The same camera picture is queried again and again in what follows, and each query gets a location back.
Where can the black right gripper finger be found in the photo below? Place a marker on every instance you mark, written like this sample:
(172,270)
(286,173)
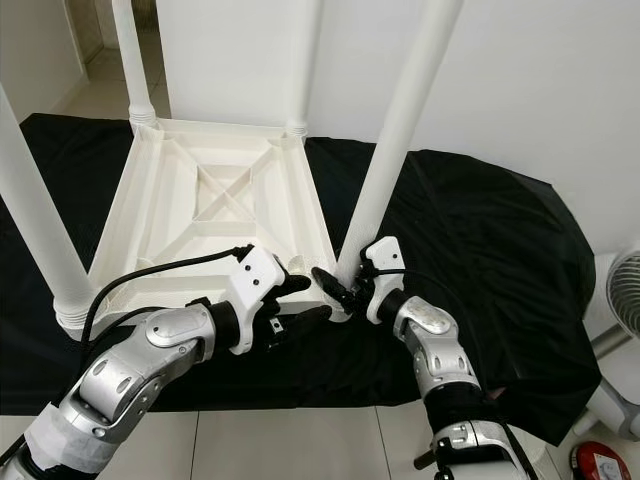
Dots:
(329,282)

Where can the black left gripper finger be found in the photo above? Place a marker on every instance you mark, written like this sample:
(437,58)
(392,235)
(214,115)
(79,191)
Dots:
(307,319)
(295,286)

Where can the white plastic table top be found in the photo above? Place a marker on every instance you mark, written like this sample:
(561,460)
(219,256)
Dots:
(190,220)

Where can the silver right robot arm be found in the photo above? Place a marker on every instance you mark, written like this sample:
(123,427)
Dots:
(435,340)

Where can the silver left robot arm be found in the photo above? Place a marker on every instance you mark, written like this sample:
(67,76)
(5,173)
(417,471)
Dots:
(140,370)

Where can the black table cloth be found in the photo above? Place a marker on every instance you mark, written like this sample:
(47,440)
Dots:
(510,300)

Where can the black metal table leg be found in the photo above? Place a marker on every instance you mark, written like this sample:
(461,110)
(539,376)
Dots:
(428,459)

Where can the white round fan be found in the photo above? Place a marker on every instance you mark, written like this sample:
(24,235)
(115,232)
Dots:
(618,290)

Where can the white rounded appliance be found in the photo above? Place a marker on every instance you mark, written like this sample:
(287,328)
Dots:
(615,400)

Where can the red round device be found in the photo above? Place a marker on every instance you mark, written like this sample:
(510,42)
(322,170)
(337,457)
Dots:
(600,462)

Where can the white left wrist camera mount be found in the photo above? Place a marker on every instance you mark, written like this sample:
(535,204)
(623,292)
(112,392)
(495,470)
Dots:
(258,272)

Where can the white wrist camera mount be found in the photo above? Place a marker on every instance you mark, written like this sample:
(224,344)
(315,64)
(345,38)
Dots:
(385,258)
(258,272)

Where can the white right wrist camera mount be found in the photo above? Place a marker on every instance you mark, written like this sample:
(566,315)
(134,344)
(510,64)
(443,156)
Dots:
(385,258)

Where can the white door frame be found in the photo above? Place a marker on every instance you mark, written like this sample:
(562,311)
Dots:
(95,20)

